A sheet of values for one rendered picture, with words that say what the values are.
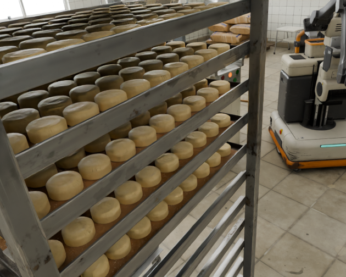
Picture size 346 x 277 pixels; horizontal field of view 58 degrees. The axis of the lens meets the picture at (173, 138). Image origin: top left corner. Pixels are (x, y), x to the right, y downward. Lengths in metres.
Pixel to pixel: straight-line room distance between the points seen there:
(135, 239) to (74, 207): 0.23
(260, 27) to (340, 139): 1.99
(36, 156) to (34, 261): 0.11
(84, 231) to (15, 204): 0.19
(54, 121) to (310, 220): 2.00
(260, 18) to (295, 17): 5.78
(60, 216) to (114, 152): 0.15
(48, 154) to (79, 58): 0.12
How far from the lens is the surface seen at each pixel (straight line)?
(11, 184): 0.33
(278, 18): 6.71
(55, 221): 0.42
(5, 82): 0.34
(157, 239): 0.61
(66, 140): 0.39
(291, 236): 2.14
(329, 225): 2.27
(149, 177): 0.60
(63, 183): 0.47
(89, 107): 0.46
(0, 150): 0.32
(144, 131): 0.56
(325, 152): 2.63
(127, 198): 0.56
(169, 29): 0.50
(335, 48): 2.33
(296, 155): 2.55
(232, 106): 2.46
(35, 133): 0.42
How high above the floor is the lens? 1.49
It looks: 28 degrees down
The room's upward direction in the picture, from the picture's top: 6 degrees counter-clockwise
